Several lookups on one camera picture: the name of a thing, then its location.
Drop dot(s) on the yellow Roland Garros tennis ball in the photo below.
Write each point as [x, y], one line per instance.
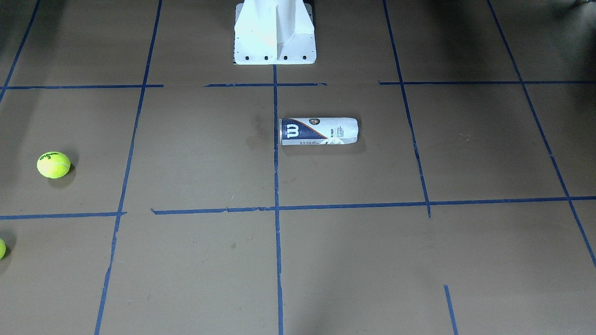
[3, 249]

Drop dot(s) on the Wilson tennis ball can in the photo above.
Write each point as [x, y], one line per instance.
[317, 131]

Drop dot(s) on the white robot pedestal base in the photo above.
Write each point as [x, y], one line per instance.
[274, 32]

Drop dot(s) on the yellow Wilson tennis ball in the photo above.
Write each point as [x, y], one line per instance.
[53, 164]

